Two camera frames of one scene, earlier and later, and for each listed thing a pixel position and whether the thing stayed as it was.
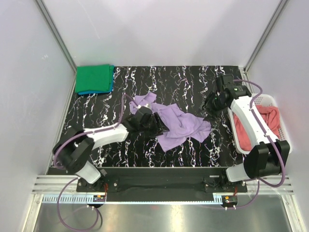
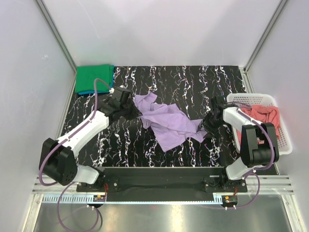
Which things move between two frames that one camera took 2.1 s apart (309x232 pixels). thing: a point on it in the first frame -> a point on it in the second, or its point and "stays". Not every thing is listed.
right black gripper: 210,106 -> 209,123
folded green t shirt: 93,78 stays
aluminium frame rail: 67,185 stays
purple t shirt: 181,125 stays
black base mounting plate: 163,182 stays
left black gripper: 156,123 -> 130,110
